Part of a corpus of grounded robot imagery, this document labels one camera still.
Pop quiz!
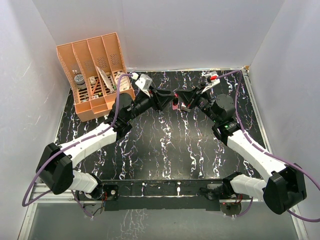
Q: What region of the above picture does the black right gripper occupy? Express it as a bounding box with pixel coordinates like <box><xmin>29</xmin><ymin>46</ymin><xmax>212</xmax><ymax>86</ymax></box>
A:
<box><xmin>177</xmin><ymin>83</ymin><xmax>220</xmax><ymax>124</ymax></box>

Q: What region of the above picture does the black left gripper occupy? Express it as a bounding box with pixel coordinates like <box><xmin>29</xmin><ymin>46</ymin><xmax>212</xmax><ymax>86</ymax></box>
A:
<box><xmin>126</xmin><ymin>86</ymin><xmax>175</xmax><ymax>123</ymax></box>

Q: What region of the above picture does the pink lanyard keyring strap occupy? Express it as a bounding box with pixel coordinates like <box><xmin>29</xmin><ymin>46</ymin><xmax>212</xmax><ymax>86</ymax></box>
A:
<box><xmin>172</xmin><ymin>93</ymin><xmax>181</xmax><ymax>111</ymax></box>

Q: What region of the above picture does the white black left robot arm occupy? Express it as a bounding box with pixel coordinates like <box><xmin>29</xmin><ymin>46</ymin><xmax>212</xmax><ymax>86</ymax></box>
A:
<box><xmin>36</xmin><ymin>86</ymin><xmax>178</xmax><ymax>200</ymax></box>

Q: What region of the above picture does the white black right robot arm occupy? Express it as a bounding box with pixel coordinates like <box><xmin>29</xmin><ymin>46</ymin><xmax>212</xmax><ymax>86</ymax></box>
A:
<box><xmin>194</xmin><ymin>90</ymin><xmax>307</xmax><ymax>215</ymax></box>

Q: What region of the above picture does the small white red box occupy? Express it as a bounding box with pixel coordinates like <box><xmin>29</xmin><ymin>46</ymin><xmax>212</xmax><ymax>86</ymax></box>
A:
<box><xmin>180</xmin><ymin>103</ymin><xmax>191</xmax><ymax>113</ymax></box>

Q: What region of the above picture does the white labelled packet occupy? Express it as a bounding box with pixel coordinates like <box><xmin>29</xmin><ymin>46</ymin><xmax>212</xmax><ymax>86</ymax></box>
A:
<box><xmin>114</xmin><ymin>71</ymin><xmax>131</xmax><ymax>92</ymax></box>

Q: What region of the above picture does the white striped card packet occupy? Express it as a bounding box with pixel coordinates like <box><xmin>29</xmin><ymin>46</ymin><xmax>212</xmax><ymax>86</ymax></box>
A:
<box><xmin>96</xmin><ymin>66</ymin><xmax>114</xmax><ymax>93</ymax></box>

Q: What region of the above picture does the small beige box in organizer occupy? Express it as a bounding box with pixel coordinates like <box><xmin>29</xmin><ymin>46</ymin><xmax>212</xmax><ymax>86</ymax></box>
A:
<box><xmin>88</xmin><ymin>76</ymin><xmax>99</xmax><ymax>85</ymax></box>

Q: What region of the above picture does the orange plastic file organizer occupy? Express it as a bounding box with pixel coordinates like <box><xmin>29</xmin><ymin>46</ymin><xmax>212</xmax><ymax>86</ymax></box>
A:
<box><xmin>56</xmin><ymin>32</ymin><xmax>127</xmax><ymax>122</ymax></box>

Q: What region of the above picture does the grey round tin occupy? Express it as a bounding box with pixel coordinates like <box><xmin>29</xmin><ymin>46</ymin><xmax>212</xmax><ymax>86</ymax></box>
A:
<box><xmin>74</xmin><ymin>74</ymin><xmax>87</xmax><ymax>90</ymax></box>

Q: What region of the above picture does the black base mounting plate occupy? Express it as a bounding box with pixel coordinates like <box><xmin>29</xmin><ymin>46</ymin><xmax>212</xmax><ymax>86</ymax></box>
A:
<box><xmin>74</xmin><ymin>178</ymin><xmax>253</xmax><ymax>213</ymax></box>

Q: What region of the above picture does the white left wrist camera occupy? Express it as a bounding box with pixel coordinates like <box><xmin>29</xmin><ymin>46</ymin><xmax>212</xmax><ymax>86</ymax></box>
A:
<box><xmin>131</xmin><ymin>72</ymin><xmax>153</xmax><ymax>98</ymax></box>

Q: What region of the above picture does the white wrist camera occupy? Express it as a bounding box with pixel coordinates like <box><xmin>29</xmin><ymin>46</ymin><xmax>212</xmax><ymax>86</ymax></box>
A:
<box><xmin>202</xmin><ymin>71</ymin><xmax>220</xmax><ymax>93</ymax></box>
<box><xmin>131</xmin><ymin>72</ymin><xmax>153</xmax><ymax>98</ymax></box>

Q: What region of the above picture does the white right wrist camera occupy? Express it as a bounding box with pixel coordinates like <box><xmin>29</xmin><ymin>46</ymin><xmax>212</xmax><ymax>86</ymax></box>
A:
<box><xmin>202</xmin><ymin>71</ymin><xmax>220</xmax><ymax>93</ymax></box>

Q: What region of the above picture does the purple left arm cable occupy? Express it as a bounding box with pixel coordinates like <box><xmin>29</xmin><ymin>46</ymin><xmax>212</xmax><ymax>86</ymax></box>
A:
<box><xmin>22</xmin><ymin>72</ymin><xmax>137</xmax><ymax>219</ymax></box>

